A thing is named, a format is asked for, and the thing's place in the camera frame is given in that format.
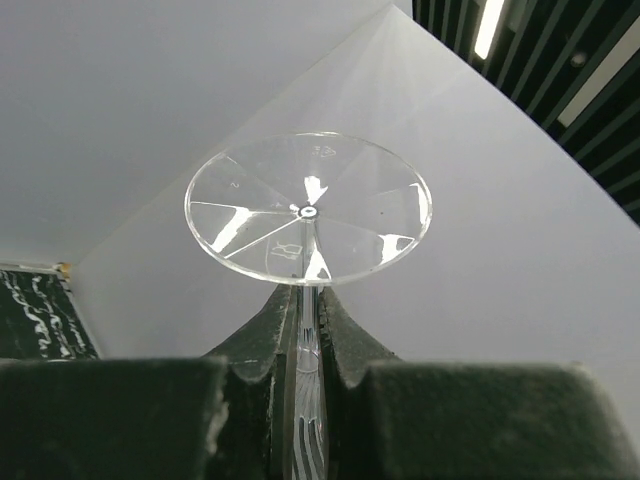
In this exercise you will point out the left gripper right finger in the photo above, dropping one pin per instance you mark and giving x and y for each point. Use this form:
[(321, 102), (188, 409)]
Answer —
[(395, 419)]

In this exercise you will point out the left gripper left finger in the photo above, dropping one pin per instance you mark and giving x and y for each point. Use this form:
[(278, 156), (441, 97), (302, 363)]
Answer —
[(225, 415)]

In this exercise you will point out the clear wine glass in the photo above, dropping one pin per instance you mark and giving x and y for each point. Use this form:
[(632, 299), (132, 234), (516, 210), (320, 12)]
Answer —
[(303, 211)]

